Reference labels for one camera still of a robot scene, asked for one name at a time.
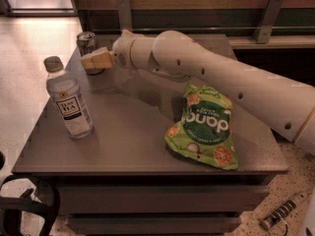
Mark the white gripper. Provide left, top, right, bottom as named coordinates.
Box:
left=80, top=29, right=145, bottom=70

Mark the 7up soda can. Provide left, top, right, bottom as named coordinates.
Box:
left=76, top=31, right=103, bottom=76

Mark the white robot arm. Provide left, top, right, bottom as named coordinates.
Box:
left=81, top=29, right=315, bottom=154

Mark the clear tea bottle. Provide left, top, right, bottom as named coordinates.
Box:
left=43, top=56, right=94, bottom=139

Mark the grey drawer cabinet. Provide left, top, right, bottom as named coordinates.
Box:
left=13, top=53, right=287, bottom=236

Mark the green chip bag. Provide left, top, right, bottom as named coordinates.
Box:
left=164, top=83, right=239, bottom=170

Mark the black chair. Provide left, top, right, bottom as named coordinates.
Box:
left=0, top=150, right=61, bottom=236

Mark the white power strip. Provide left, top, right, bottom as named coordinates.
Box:
left=260, top=192, right=307, bottom=231

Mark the left metal bracket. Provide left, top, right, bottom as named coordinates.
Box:
left=116, top=0, right=133, bottom=30

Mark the metal bracket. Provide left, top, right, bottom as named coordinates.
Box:
left=116, top=0, right=133, bottom=30
left=253, top=0, right=284, bottom=44

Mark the right metal bracket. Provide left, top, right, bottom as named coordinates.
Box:
left=253, top=0, right=284, bottom=44

